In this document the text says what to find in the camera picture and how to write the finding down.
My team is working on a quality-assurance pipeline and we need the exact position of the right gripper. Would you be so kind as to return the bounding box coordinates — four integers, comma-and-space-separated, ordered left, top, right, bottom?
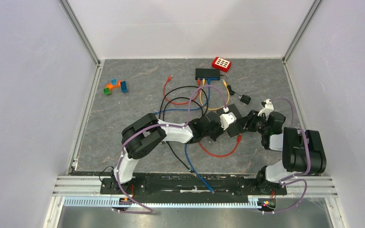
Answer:
235, 111, 268, 136

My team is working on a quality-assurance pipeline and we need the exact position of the red ethernet cable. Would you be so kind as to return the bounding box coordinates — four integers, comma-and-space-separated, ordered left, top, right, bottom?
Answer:
162, 75, 202, 105
198, 134, 243, 158

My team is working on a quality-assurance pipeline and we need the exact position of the long black cable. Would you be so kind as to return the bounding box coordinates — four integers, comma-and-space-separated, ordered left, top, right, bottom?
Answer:
158, 86, 208, 176

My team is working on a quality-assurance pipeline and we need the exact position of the yellow ethernet cable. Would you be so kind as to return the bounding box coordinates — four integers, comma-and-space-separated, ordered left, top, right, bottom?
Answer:
199, 79, 231, 111

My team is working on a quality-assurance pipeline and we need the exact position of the long blue ethernet cable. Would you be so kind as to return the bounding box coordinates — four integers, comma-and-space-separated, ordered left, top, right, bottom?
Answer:
153, 80, 212, 115

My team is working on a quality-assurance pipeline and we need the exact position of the black network switch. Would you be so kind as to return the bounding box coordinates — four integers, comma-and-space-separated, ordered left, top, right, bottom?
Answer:
195, 68, 221, 81

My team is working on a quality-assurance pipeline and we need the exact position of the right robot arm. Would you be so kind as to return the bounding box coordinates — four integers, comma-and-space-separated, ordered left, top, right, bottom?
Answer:
244, 110, 327, 194

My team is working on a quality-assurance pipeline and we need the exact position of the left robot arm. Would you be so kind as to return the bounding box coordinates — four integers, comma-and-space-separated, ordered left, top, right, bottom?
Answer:
112, 110, 236, 194

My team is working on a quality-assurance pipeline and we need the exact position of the red keypad box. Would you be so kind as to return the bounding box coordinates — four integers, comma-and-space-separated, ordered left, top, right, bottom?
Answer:
211, 57, 231, 73

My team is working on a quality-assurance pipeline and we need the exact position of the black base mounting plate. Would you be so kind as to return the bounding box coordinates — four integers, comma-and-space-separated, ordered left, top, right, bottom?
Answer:
100, 173, 287, 203

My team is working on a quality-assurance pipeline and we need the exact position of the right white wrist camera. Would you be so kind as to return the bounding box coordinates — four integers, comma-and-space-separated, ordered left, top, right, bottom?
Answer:
258, 99, 274, 118

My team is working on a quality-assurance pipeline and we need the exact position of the colourful toy block chain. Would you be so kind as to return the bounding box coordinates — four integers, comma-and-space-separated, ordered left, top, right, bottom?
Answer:
104, 78, 129, 95

